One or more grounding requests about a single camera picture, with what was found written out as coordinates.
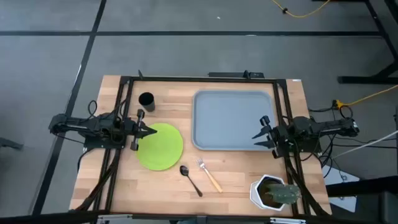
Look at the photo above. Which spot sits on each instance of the grey chair leg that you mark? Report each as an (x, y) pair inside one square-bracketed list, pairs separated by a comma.
[(9, 143)]

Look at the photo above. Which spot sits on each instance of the silver metal bracket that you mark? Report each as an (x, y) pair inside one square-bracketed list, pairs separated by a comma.
[(115, 218), (287, 221)]

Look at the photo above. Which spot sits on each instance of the green cactus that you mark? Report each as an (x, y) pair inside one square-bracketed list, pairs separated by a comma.
[(283, 193)]

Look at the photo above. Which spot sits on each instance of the grey plastic tray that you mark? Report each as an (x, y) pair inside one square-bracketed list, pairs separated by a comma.
[(227, 121)]

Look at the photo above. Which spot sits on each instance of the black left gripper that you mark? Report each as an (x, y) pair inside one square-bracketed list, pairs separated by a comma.
[(136, 130)]

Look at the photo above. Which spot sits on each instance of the lime green round plate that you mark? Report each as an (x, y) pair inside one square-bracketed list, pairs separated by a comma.
[(161, 149)]

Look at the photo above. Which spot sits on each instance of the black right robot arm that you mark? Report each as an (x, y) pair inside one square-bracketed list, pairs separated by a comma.
[(311, 126)]

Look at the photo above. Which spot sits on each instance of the white hexagonal plant pot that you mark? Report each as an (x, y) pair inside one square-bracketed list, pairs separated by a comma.
[(255, 193)]

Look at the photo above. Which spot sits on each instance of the black metal spoon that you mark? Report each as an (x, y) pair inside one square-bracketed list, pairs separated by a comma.
[(183, 170)]

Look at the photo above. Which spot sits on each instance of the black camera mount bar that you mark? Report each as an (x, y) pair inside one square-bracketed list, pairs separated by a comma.
[(230, 74)]

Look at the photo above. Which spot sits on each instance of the black steel table base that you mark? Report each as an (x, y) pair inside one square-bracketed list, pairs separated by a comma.
[(381, 34)]

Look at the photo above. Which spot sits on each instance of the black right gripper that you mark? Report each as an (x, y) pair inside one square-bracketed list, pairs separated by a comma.
[(276, 137)]

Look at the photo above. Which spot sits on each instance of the black cup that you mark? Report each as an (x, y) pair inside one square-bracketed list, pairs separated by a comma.
[(148, 105)]

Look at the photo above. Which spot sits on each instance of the black aluminium table frame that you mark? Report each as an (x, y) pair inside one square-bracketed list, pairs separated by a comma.
[(202, 79)]

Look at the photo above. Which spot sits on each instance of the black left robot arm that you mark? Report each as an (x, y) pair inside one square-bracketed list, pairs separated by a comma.
[(93, 125)]

